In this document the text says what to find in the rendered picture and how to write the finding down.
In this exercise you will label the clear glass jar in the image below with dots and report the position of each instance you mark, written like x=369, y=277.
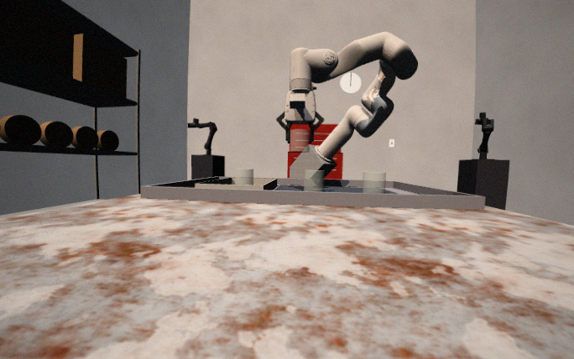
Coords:
x=374, y=182
x=299, y=140
x=243, y=176
x=314, y=180

